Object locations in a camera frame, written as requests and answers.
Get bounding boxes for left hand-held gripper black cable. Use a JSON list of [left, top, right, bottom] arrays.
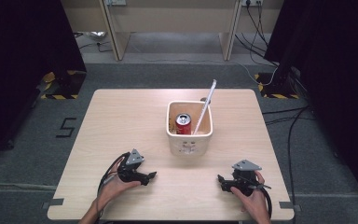
[[96, 151, 131, 220]]

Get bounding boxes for person's left hand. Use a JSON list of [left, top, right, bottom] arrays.
[[96, 161, 142, 213]]

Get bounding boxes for black stand base striped tape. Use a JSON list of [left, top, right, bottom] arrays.
[[254, 72, 301, 100], [39, 70, 88, 101]]

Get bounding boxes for right hand-held gripper black cable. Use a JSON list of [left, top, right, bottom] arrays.
[[255, 184, 273, 219]]

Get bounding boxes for black cables from wall socket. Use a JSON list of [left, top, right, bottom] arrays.
[[234, 0, 280, 68]]

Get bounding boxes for red drink can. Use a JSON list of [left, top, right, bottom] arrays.
[[174, 112, 193, 135]]

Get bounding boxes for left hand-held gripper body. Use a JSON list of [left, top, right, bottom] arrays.
[[117, 148, 149, 186]]

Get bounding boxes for light wooden desk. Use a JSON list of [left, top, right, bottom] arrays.
[[60, 0, 285, 62]]

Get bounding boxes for person's right hand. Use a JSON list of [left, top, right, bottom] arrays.
[[229, 170, 270, 219]]

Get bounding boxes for white wall socket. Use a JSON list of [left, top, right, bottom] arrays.
[[241, 0, 264, 7], [104, 0, 128, 7]]

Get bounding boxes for hand-held gripper black cable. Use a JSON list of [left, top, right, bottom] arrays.
[[255, 184, 273, 219], [96, 151, 131, 220]]

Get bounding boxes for grey tape strip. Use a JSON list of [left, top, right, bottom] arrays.
[[278, 201, 301, 213], [41, 197, 65, 210]]

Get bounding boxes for cream square bin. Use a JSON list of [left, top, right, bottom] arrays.
[[166, 100, 214, 157]]

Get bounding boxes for black curtain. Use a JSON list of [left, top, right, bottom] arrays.
[[0, 0, 87, 166], [263, 0, 358, 214]]

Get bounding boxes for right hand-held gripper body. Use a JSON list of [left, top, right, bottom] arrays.
[[229, 159, 271, 197]]

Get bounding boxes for long white stick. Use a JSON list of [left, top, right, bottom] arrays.
[[192, 78, 218, 136]]

